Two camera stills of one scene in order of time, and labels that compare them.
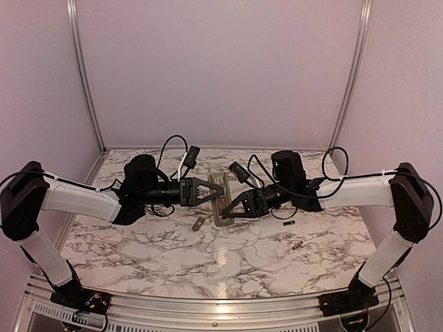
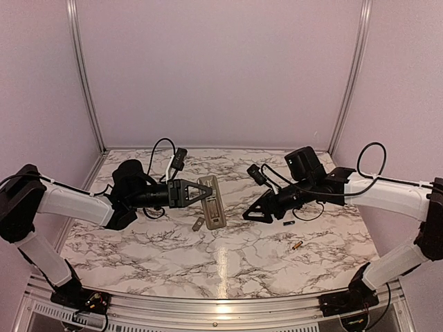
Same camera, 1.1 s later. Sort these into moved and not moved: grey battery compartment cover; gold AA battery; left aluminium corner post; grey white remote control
Moved: grey white remote control
Not moved: gold AA battery; grey battery compartment cover; left aluminium corner post
